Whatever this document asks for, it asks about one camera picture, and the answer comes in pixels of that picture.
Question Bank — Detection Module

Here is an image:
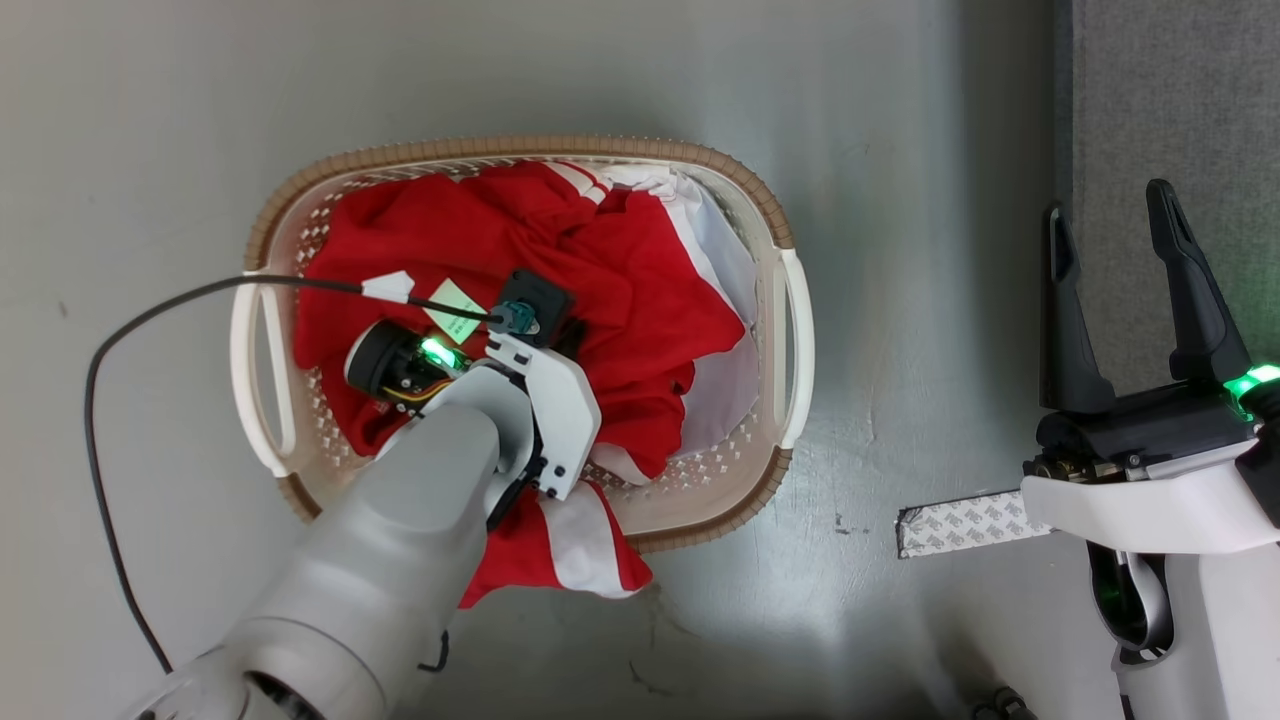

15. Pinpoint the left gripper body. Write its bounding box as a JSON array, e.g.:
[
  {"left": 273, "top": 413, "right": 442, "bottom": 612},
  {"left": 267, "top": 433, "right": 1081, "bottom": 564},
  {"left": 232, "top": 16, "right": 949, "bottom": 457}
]
[{"left": 345, "top": 320, "right": 471, "bottom": 406}]

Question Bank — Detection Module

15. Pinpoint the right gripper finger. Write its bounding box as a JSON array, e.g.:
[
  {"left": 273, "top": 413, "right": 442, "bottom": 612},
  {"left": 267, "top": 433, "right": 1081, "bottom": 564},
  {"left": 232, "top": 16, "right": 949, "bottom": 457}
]
[
  {"left": 1146, "top": 180, "right": 1252, "bottom": 387},
  {"left": 1040, "top": 202, "right": 1117, "bottom": 414}
]

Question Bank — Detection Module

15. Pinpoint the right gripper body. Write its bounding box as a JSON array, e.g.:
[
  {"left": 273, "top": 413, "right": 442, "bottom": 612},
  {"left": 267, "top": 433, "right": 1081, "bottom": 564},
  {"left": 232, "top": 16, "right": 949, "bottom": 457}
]
[{"left": 1025, "top": 365, "right": 1280, "bottom": 483}]

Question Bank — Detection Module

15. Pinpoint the red white sports shirt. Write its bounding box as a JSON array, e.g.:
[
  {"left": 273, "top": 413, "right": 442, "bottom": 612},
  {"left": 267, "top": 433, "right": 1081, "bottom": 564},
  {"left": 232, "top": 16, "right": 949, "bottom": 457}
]
[
  {"left": 293, "top": 160, "right": 761, "bottom": 486},
  {"left": 458, "top": 478, "right": 653, "bottom": 609}
]

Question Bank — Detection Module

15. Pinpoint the white brown laundry basket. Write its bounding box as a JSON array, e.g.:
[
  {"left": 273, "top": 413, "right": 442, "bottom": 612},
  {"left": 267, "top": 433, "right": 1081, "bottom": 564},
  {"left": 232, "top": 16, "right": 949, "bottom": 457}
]
[{"left": 230, "top": 135, "right": 816, "bottom": 554}]

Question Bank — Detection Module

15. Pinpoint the pale green label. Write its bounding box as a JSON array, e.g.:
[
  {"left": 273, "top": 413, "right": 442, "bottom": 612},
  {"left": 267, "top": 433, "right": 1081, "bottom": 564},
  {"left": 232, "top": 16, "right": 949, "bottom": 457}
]
[{"left": 423, "top": 280, "right": 486, "bottom": 344}]

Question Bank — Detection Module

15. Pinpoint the printed white tape strip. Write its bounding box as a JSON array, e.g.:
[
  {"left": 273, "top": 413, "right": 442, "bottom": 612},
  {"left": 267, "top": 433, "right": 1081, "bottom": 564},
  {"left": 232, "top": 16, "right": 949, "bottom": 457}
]
[{"left": 897, "top": 490, "right": 1053, "bottom": 559}]

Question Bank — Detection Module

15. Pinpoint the thin black cable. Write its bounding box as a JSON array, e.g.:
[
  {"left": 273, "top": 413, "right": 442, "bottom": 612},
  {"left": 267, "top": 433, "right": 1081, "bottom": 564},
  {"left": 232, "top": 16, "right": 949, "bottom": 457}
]
[{"left": 85, "top": 275, "right": 511, "bottom": 673}]

